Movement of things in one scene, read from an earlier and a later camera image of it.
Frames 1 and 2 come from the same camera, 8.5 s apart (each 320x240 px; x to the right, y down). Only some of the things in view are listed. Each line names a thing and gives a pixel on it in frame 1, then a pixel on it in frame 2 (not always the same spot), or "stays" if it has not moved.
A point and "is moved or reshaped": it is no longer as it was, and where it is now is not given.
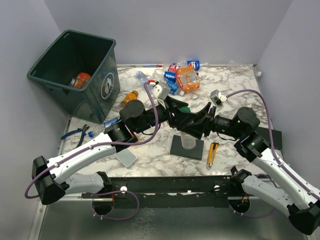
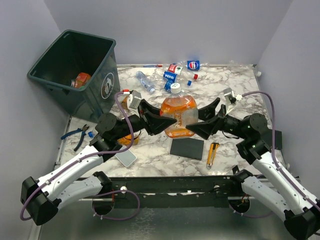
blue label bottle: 173,88 -> 169,80
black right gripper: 197,128 stays
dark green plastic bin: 75,52 stays
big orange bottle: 188,77 is moved or reshaped
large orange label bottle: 81,80 stays
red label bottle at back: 173,67 stays
